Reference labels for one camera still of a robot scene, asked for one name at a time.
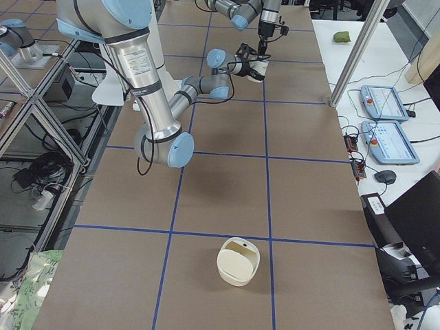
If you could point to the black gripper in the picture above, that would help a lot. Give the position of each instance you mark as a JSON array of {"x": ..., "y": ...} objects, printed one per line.
[
  {"x": 264, "y": 31},
  {"x": 246, "y": 69}
]

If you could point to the white plastic mug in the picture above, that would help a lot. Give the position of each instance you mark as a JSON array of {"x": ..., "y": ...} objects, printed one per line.
[{"x": 258, "y": 70}]

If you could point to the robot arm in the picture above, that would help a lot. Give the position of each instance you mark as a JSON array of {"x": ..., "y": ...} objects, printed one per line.
[
  {"x": 242, "y": 14},
  {"x": 125, "y": 28}
]

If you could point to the small robot arm base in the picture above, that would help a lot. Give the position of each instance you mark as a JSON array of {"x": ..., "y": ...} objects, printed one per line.
[{"x": 21, "y": 48}]

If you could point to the green cloth pouch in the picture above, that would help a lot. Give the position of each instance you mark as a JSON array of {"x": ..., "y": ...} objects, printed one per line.
[{"x": 342, "y": 37}]

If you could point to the brown table mat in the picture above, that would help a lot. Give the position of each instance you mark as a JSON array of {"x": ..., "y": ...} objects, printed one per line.
[{"x": 270, "y": 167}]

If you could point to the upper teach pendant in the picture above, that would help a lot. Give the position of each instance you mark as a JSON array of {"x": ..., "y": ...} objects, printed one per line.
[{"x": 383, "y": 103}]

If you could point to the teach pendant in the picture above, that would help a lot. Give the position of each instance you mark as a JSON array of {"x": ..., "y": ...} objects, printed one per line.
[
  {"x": 383, "y": 103},
  {"x": 387, "y": 142}
]

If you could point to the lower teach pendant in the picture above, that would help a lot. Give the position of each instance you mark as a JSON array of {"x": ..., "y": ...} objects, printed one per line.
[{"x": 387, "y": 142}]

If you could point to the black computer mouse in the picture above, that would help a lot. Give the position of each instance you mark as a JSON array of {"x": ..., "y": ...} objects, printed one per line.
[{"x": 385, "y": 177}]

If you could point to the cream round container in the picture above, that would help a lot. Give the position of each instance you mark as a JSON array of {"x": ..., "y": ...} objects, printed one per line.
[{"x": 238, "y": 261}]

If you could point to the black printer device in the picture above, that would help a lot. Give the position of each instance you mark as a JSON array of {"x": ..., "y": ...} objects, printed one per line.
[{"x": 406, "y": 237}]

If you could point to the green patterned bag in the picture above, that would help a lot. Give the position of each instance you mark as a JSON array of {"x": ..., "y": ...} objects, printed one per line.
[{"x": 22, "y": 299}]

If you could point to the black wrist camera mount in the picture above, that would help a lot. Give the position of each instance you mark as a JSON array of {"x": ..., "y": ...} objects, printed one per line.
[{"x": 246, "y": 52}]

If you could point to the aluminium frame post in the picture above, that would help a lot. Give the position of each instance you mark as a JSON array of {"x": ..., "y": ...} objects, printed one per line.
[{"x": 368, "y": 29}]

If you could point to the white pedestal base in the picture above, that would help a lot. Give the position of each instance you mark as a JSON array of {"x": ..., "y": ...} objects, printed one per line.
[{"x": 138, "y": 63}]

